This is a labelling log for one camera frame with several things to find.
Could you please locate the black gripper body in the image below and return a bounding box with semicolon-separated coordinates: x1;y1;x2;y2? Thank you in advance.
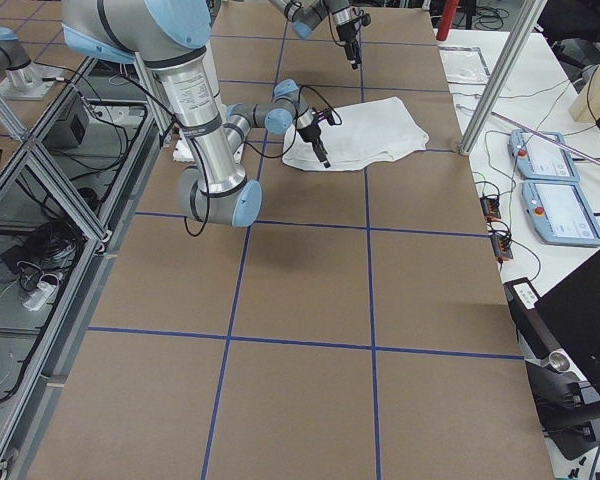
297;107;336;146
332;9;371;47

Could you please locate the white long-sleeve printed shirt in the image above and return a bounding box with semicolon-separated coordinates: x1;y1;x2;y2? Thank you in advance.
282;96;429;173

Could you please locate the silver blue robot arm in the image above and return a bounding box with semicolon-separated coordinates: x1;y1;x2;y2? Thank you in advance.
270;0;371;70
62;1;329;227

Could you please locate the red cylinder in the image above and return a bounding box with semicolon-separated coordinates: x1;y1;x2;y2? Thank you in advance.
436;0;460;41

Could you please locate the clear plastic sheet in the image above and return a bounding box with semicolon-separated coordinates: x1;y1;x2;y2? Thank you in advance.
439;46;491;85

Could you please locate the orange black electronics board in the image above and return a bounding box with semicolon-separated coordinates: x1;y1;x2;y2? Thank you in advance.
480;196;502;222

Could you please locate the upper blue teach pendant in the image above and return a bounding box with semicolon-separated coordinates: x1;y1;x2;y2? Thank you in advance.
509;129;580;183

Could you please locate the blue teach pendant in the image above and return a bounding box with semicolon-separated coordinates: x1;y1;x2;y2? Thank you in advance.
522;180;600;247
509;129;580;183

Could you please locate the lower blue teach pendant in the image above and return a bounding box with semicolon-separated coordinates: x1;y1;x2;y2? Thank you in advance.
522;180;600;247

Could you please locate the black laptop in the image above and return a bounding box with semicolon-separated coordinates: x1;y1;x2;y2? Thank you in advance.
535;249;600;394

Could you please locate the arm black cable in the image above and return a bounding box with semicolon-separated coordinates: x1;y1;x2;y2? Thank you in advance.
182;83;341;237

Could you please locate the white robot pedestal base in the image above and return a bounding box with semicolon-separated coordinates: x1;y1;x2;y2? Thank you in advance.
171;0;246;166

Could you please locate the aluminium frame post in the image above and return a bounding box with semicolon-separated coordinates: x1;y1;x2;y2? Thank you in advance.
459;0;547;156

